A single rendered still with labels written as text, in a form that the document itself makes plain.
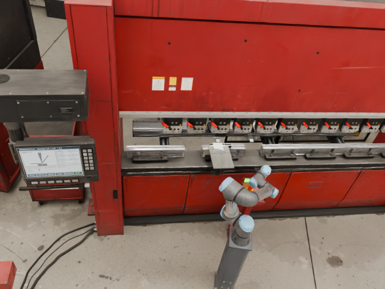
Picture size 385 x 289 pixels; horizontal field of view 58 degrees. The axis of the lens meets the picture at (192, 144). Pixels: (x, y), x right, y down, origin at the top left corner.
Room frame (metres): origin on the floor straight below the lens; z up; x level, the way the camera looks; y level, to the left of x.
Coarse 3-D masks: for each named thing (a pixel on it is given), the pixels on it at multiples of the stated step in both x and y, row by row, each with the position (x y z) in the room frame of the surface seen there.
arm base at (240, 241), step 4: (236, 232) 1.49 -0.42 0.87; (232, 236) 1.49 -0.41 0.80; (236, 236) 1.47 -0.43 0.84; (232, 240) 1.47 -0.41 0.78; (236, 240) 1.46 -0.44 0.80; (240, 240) 1.45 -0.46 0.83; (244, 240) 1.45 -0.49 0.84; (248, 240) 1.47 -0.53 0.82; (236, 244) 1.44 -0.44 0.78; (240, 244) 1.43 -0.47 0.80; (244, 244) 1.44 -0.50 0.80; (248, 244) 1.46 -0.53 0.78
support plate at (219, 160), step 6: (210, 150) 2.19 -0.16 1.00; (228, 150) 2.22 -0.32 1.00; (210, 156) 2.13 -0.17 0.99; (216, 156) 2.13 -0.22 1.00; (222, 156) 2.14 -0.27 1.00; (228, 156) 2.15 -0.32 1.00; (216, 162) 2.05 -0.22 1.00; (222, 162) 2.07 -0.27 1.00; (228, 162) 2.08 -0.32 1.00; (216, 168) 1.99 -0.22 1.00; (222, 168) 2.00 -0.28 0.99; (228, 168) 2.02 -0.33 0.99
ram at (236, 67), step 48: (144, 48) 2.09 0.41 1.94; (192, 48) 2.16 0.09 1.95; (240, 48) 2.24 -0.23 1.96; (288, 48) 2.32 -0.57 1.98; (336, 48) 2.40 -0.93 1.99; (384, 48) 2.49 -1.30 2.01; (144, 96) 2.09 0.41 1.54; (192, 96) 2.17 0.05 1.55; (240, 96) 2.26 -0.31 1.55; (288, 96) 2.35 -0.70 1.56; (336, 96) 2.44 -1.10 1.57; (384, 96) 2.54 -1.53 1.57
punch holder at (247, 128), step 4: (236, 120) 2.27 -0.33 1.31; (240, 120) 2.27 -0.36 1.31; (244, 120) 2.28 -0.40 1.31; (248, 120) 2.28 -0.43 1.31; (252, 120) 2.29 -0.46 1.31; (240, 124) 2.27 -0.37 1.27; (244, 124) 2.28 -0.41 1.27; (248, 124) 2.29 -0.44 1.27; (252, 124) 2.29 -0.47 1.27; (236, 128) 2.26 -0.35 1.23; (240, 128) 2.27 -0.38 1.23; (244, 128) 2.28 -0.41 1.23; (248, 128) 2.30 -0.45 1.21; (236, 132) 2.26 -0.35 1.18; (240, 132) 2.27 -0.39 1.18; (244, 132) 2.28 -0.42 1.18; (248, 132) 2.29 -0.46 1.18
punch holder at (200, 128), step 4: (188, 120) 2.17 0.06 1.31; (192, 120) 2.18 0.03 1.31; (196, 120) 2.18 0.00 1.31; (200, 120) 2.19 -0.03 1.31; (204, 120) 2.20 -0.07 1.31; (192, 124) 2.18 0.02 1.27; (196, 124) 2.19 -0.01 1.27; (200, 124) 2.19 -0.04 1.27; (188, 128) 2.17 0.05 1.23; (192, 128) 2.18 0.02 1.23; (196, 128) 2.18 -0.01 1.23; (200, 128) 2.19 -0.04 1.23; (204, 128) 2.20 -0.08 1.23; (188, 132) 2.17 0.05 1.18; (192, 132) 2.18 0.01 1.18; (196, 132) 2.18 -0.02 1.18; (200, 132) 2.19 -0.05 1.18
